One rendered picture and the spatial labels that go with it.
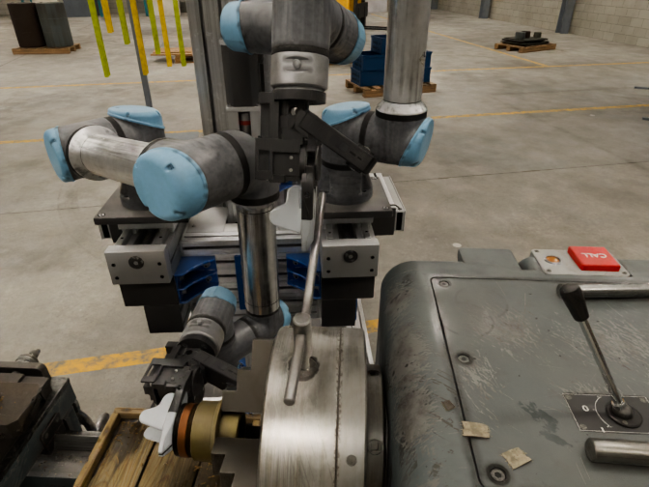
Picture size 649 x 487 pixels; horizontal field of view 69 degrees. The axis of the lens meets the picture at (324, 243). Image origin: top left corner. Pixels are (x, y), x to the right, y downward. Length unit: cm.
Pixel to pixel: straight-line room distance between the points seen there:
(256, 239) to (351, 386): 41
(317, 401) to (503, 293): 33
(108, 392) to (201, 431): 175
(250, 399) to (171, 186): 34
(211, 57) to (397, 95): 49
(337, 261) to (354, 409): 57
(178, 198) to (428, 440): 48
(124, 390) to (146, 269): 133
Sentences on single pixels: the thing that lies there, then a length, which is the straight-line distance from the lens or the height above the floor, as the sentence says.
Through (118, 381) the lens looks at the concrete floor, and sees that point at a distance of 250.
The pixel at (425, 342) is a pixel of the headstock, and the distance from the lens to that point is 64.
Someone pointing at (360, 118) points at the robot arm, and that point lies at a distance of 113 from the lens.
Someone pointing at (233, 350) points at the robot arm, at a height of 100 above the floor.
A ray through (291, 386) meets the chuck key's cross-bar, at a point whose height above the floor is 130.
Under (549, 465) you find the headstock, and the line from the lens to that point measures 55.
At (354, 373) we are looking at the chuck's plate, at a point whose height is 124.
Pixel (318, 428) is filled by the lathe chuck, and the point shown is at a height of 121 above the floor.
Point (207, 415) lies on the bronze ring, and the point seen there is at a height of 112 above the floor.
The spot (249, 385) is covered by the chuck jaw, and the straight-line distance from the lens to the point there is 73.
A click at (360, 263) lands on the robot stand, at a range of 112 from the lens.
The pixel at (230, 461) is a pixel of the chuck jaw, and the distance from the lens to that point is 70.
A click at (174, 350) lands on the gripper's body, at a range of 88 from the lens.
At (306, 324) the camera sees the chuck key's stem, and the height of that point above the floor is 132.
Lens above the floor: 167
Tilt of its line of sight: 30 degrees down
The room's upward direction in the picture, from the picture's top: straight up
